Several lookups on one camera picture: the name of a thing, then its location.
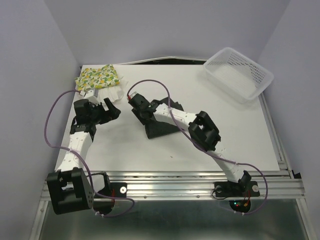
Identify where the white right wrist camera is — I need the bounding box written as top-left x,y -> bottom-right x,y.
127,91 -> 137,101

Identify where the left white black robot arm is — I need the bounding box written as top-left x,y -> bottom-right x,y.
46,98 -> 121,215

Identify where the aluminium extrusion rail frame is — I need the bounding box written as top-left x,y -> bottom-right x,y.
30,160 -> 317,240

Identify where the black skirt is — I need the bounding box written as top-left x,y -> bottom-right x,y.
144,97 -> 184,139

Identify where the white plastic basket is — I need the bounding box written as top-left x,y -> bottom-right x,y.
203,47 -> 274,104

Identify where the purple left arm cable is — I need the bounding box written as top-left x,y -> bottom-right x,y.
43,89 -> 135,218

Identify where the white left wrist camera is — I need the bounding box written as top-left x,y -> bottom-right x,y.
79,89 -> 101,105

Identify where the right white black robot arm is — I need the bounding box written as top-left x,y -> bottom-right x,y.
128,92 -> 252,198

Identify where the lemon print skirt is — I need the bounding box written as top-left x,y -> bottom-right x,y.
74,64 -> 121,92

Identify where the white pleated skirt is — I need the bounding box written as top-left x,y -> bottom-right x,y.
97,75 -> 128,103

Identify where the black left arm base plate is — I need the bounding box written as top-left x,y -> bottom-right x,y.
89,182 -> 128,218

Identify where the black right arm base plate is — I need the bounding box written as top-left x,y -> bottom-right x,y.
211,181 -> 261,214

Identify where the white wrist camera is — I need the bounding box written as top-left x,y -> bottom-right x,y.
127,91 -> 137,101
79,89 -> 101,105

